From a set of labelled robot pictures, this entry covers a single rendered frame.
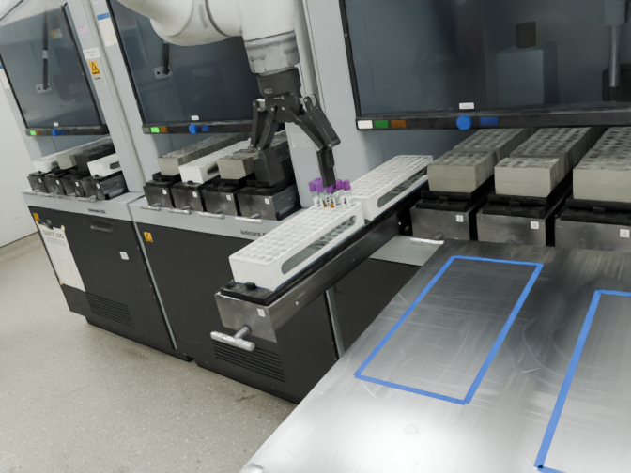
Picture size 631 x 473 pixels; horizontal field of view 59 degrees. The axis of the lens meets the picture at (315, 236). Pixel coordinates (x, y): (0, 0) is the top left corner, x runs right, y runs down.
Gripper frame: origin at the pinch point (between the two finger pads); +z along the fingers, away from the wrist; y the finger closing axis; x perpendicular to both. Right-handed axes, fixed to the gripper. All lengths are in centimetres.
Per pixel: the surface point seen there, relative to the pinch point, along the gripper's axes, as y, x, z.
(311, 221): -0.5, 0.9, 9.5
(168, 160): -85, 31, 9
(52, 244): -180, 24, 47
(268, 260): 3.0, -15.9, 9.1
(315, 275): 6.8, -9.1, 15.1
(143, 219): -99, 24, 27
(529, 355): 49, -20, 13
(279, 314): 6.7, -19.8, 17.0
